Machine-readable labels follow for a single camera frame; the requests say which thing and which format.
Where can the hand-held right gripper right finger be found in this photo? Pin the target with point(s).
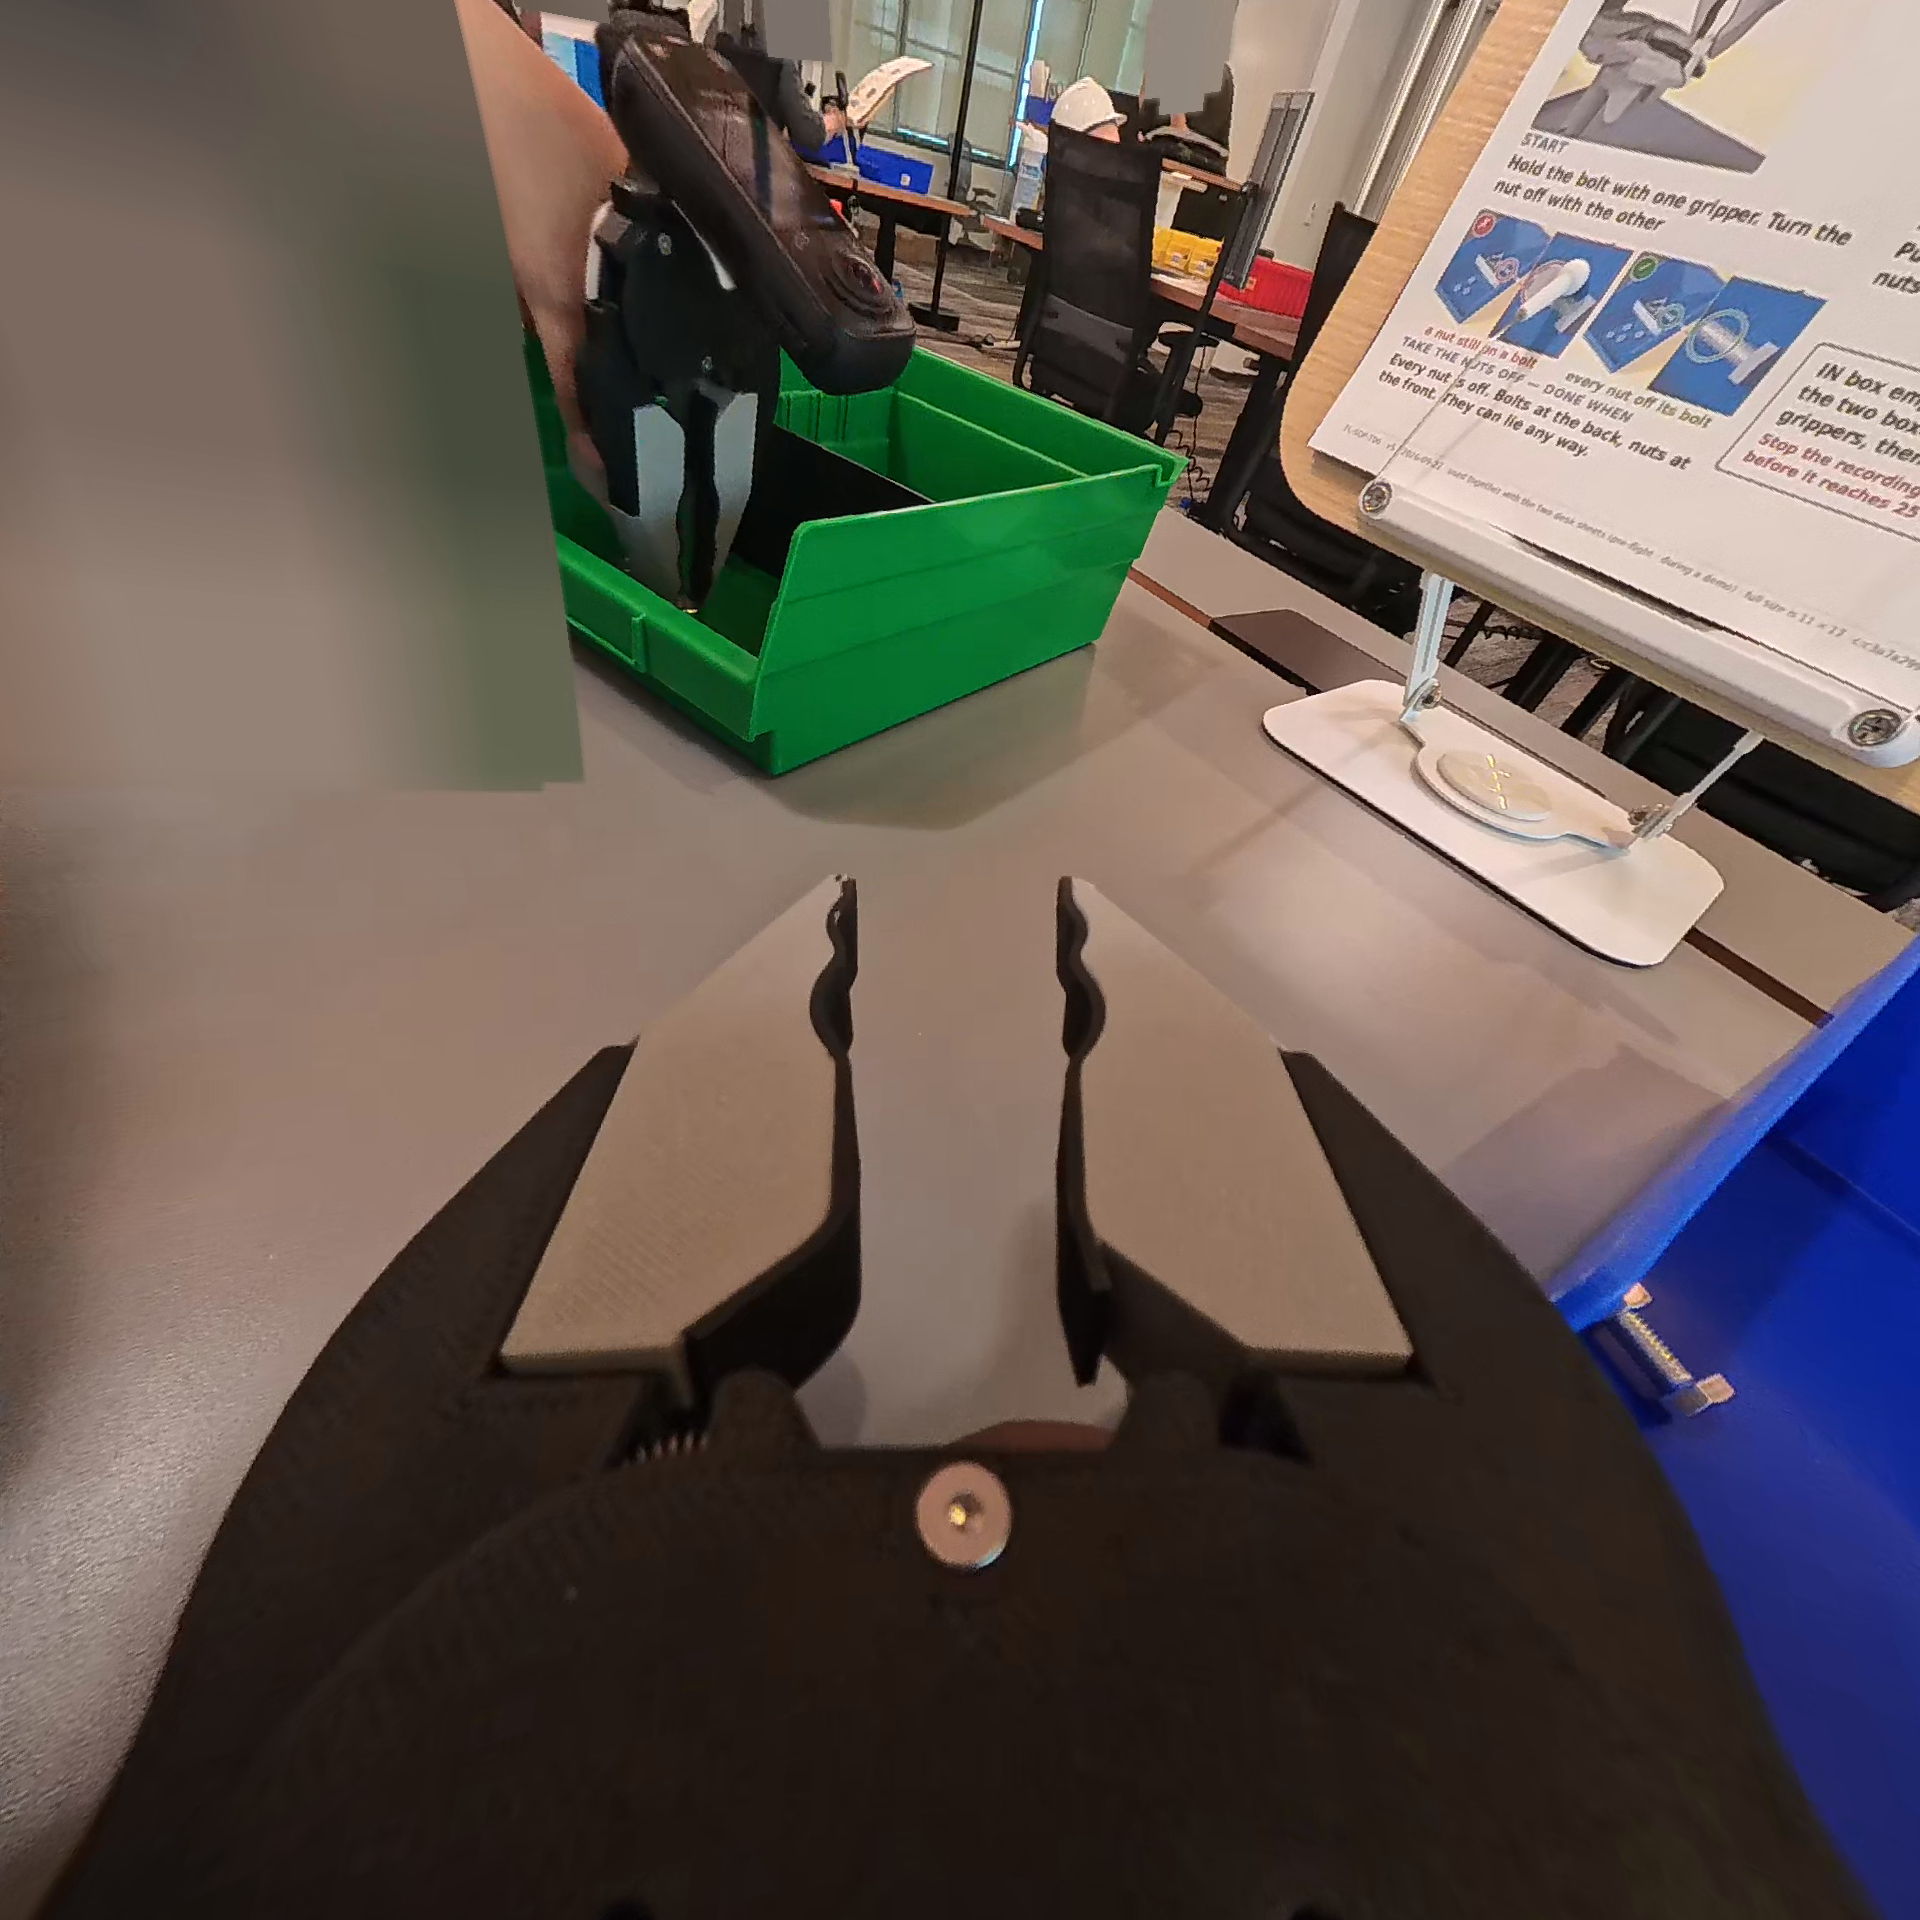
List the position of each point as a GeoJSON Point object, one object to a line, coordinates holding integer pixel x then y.
{"type": "Point", "coordinates": [1230, 1184]}

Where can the yellow box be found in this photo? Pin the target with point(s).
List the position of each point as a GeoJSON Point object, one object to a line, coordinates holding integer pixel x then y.
{"type": "Point", "coordinates": [1184, 253]}

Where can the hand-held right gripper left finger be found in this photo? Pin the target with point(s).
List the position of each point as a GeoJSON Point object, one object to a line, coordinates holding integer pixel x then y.
{"type": "Point", "coordinates": [690, 1184]}

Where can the printed instruction sheet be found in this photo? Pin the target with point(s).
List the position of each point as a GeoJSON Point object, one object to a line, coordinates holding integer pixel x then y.
{"type": "Point", "coordinates": [1500, 503]}

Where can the small blue bin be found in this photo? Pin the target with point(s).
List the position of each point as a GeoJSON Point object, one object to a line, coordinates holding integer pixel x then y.
{"type": "Point", "coordinates": [897, 168]}

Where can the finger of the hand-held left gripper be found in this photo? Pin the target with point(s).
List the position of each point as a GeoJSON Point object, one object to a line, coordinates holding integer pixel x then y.
{"type": "Point", "coordinates": [646, 481]}
{"type": "Point", "coordinates": [738, 465]}

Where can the white cap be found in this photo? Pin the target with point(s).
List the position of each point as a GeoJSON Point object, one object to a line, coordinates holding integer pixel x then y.
{"type": "Point", "coordinates": [1089, 105]}

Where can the person's left hand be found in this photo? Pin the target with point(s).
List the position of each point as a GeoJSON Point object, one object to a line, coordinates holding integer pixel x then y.
{"type": "Point", "coordinates": [548, 182]}

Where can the small red bin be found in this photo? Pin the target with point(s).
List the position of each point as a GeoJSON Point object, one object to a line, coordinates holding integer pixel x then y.
{"type": "Point", "coordinates": [1277, 285]}

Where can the blue plastic bin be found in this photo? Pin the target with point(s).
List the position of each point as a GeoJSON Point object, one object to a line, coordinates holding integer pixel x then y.
{"type": "Point", "coordinates": [1800, 1277]}

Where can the steel hex bolt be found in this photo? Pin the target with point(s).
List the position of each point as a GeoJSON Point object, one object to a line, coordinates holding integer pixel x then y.
{"type": "Point", "coordinates": [1663, 1355]}

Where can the black office chair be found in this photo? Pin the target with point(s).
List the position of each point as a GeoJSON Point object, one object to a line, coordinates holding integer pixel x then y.
{"type": "Point", "coordinates": [1103, 224]}

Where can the green plastic bin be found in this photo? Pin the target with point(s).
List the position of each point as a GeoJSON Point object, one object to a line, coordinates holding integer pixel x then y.
{"type": "Point", "coordinates": [932, 600]}

